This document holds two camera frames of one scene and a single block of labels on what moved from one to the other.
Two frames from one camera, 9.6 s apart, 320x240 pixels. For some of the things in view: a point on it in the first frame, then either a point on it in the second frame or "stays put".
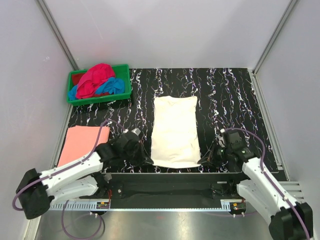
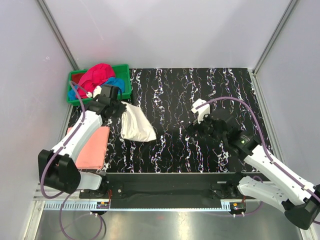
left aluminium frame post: (73, 60) stays put
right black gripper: (210, 158) → (193, 127)
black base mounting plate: (171, 190) stays put
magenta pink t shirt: (91, 80) stays put
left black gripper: (144, 158) → (122, 109)
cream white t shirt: (175, 142) → (135, 125)
